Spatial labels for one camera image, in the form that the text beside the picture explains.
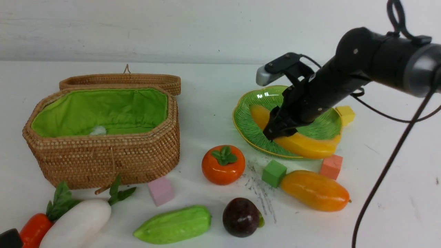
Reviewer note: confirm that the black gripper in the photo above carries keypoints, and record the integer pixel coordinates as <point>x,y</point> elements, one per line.
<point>301,105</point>

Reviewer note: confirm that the yellow banana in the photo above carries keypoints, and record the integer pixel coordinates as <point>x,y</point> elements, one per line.
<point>297,143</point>

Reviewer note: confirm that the orange mango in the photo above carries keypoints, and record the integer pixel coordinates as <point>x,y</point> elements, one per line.
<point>315,191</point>

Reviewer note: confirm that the orange persimmon with leaves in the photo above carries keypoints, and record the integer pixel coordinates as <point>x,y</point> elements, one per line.
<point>223,164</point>

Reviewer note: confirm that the dark purple mangosteen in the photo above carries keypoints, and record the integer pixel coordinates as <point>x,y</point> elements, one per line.
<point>241,218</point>

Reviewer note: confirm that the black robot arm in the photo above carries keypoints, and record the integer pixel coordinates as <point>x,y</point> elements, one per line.
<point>362,56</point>

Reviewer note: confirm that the green glass leaf plate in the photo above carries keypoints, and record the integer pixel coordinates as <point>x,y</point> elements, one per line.
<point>325,127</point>

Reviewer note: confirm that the yellow foam cube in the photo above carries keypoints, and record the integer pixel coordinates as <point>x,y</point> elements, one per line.
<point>347,115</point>

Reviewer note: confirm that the salmon pink foam cube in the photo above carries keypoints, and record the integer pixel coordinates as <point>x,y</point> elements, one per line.
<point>331,166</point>

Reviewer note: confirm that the green foam cube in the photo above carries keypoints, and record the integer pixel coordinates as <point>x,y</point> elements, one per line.
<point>273,173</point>

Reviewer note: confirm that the woven basket lid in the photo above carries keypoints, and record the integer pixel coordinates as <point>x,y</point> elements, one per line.
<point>169,83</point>

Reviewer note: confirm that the green bitter gourd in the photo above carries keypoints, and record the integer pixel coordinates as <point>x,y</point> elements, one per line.
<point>175,226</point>

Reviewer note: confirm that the light pink foam cube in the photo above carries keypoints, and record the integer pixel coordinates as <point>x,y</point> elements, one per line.
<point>161,191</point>

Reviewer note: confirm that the woven wicker basket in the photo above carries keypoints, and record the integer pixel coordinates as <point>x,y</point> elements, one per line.
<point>86,137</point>

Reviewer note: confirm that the white radish with leaves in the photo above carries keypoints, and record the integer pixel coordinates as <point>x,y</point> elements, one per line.
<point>83,221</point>

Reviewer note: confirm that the orange carrot with leaves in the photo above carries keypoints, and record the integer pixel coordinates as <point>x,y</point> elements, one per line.
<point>37,226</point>

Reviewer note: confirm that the black object at corner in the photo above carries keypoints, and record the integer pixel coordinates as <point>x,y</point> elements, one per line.
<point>11,239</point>

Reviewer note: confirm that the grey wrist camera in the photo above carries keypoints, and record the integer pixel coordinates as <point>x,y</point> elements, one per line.
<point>288,65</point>

